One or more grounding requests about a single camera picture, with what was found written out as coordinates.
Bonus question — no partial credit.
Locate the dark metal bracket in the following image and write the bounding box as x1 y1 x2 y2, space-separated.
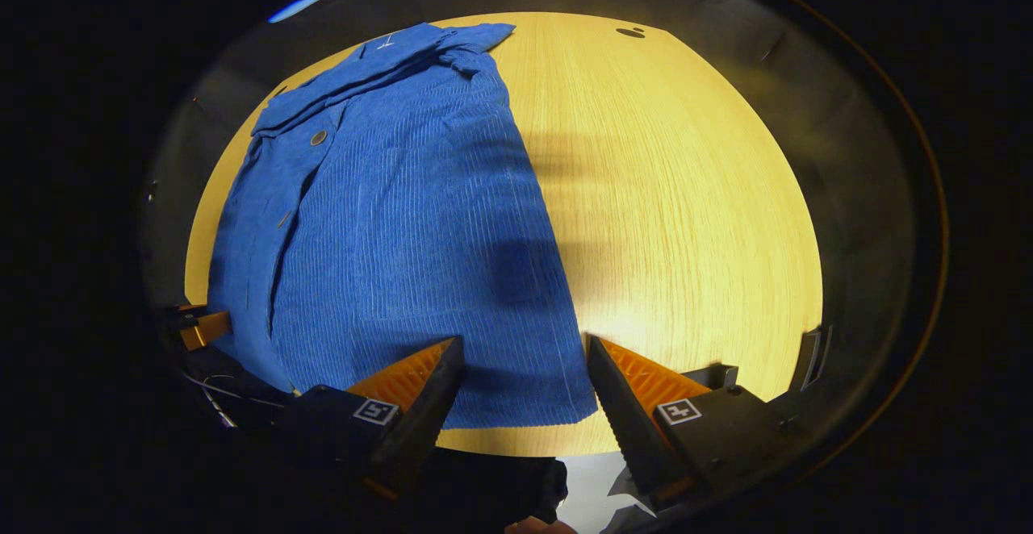
684 362 740 394
789 324 834 395

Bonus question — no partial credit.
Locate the blue corduroy shirt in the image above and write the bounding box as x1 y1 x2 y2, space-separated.
206 22 600 430

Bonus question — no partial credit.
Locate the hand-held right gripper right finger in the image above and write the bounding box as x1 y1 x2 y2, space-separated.
585 334 808 512

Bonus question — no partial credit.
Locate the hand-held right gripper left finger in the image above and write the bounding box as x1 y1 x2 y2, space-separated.
282 336 467 503

